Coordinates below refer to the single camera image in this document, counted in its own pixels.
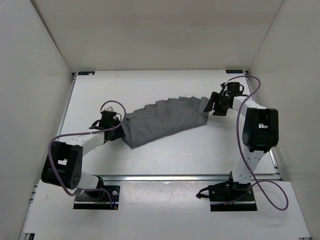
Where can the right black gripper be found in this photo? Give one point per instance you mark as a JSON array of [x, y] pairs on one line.
[[217, 111]]

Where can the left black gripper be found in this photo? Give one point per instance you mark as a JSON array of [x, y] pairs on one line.
[[120, 133]]

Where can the grey pleated skirt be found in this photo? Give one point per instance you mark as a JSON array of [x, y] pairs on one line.
[[163, 118]]

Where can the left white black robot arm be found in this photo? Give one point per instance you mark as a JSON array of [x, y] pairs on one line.
[[65, 168]]

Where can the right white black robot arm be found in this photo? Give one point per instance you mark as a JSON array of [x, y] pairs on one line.
[[260, 132]]

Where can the right blue table label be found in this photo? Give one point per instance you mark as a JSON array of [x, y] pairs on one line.
[[234, 71]]

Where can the blue table label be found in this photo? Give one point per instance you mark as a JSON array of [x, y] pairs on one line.
[[86, 73], [234, 71]]

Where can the left blue table label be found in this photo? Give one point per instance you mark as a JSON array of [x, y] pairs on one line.
[[86, 73]]

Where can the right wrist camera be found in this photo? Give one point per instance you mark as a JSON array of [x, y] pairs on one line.
[[223, 85]]

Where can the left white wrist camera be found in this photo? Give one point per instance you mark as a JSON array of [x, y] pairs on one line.
[[109, 109]]

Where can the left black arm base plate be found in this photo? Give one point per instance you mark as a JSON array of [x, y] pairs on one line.
[[99, 200]]

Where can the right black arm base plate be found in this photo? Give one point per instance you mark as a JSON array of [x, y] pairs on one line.
[[229, 196]]

